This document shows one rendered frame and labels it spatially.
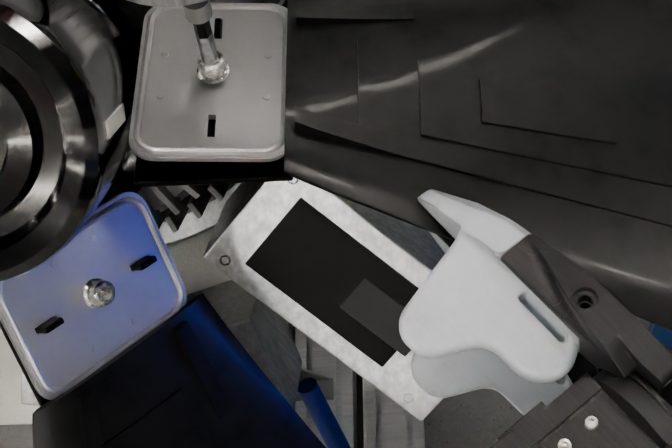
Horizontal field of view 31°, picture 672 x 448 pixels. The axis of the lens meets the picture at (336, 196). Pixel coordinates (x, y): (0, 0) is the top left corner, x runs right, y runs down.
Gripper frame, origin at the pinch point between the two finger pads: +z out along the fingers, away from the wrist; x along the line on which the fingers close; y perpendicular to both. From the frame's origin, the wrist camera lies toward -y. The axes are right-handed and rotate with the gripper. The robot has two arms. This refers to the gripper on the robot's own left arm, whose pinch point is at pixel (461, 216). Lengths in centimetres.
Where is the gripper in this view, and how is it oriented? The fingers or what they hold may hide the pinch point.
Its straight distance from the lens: 48.0
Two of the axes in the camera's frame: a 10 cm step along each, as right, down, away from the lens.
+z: -6.0, -6.5, 4.6
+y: -7.8, 6.0, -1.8
